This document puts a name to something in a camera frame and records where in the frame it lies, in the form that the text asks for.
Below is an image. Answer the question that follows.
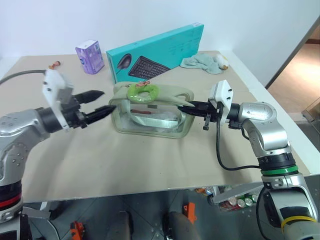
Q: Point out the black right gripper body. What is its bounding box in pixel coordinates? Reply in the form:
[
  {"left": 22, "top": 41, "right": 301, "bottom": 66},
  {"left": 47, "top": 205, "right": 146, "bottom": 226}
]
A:
[{"left": 203, "top": 99, "right": 224, "bottom": 131}]

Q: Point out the purple tissue pack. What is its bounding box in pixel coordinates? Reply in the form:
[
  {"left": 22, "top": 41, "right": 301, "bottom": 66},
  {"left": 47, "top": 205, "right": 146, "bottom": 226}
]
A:
[{"left": 75, "top": 39, "right": 106, "bottom": 75}]

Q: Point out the red white drink can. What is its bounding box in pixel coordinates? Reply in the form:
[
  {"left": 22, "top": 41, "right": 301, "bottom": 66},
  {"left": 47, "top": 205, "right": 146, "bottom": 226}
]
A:
[{"left": 225, "top": 197, "right": 239, "bottom": 210}]

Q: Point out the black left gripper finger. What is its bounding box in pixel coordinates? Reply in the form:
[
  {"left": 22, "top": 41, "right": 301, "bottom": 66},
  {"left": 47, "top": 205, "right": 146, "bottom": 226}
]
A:
[
  {"left": 74, "top": 89, "right": 105, "bottom": 105},
  {"left": 83, "top": 104, "right": 117, "bottom": 126}
]

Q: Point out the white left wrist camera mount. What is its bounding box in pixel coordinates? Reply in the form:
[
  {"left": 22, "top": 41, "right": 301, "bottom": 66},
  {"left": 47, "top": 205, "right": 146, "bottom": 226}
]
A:
[{"left": 41, "top": 69, "right": 75, "bottom": 132}]

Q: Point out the orange plastic part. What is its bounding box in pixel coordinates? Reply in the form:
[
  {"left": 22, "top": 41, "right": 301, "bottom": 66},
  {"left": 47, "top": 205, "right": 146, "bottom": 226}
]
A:
[
  {"left": 182, "top": 201, "right": 197, "bottom": 224},
  {"left": 69, "top": 220, "right": 85, "bottom": 237}
]

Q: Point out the green clear zip pouch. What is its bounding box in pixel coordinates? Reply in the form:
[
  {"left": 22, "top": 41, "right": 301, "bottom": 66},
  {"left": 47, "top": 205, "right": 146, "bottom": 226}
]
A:
[{"left": 107, "top": 83, "right": 196, "bottom": 139}]

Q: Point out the light green towel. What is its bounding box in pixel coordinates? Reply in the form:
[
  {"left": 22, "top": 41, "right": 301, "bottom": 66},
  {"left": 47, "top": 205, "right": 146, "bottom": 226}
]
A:
[{"left": 180, "top": 53, "right": 225, "bottom": 75}]

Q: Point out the teal keyboard mouse box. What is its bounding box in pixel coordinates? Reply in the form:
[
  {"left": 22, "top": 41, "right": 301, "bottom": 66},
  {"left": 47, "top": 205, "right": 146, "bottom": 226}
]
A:
[{"left": 105, "top": 22, "right": 205, "bottom": 85}]

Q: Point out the white plush toy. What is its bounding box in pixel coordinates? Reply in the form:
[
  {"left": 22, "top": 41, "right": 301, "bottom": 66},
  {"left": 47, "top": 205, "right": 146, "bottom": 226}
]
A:
[{"left": 213, "top": 53, "right": 230, "bottom": 70}]

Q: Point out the grey metal bracket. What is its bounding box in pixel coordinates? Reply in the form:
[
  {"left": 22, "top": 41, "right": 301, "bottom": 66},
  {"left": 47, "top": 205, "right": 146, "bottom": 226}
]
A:
[
  {"left": 22, "top": 200, "right": 66, "bottom": 221},
  {"left": 211, "top": 182, "right": 265, "bottom": 205}
]

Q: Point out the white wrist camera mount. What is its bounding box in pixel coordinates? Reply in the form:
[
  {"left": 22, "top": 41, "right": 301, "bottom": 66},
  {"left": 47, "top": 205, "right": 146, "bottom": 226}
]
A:
[
  {"left": 208, "top": 80, "right": 235, "bottom": 125},
  {"left": 41, "top": 69, "right": 75, "bottom": 132}
]

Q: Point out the grey left arm cable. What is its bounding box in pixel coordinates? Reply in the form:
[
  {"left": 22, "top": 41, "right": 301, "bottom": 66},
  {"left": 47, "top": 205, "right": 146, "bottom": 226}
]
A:
[{"left": 0, "top": 69, "right": 48, "bottom": 86}]

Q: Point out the green plush ring keychain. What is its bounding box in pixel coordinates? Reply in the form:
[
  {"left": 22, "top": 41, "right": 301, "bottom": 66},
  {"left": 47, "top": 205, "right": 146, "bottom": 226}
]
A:
[{"left": 126, "top": 80, "right": 160, "bottom": 104}]

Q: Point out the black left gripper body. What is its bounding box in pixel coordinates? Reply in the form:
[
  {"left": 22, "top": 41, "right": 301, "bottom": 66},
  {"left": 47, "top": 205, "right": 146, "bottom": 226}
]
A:
[{"left": 58, "top": 87, "right": 88, "bottom": 130}]

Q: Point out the dark rounded shape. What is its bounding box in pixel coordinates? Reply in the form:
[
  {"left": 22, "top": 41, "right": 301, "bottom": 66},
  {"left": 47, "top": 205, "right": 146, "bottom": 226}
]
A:
[
  {"left": 163, "top": 211, "right": 199, "bottom": 240},
  {"left": 109, "top": 211, "right": 134, "bottom": 240}
]

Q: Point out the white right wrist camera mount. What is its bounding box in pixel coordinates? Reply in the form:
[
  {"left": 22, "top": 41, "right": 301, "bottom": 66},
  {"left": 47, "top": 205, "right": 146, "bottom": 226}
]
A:
[{"left": 208, "top": 80, "right": 235, "bottom": 125}]

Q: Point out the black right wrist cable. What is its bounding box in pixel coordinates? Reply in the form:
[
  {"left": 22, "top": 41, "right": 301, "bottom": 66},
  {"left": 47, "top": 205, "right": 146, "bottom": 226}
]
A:
[{"left": 215, "top": 107, "right": 262, "bottom": 172}]

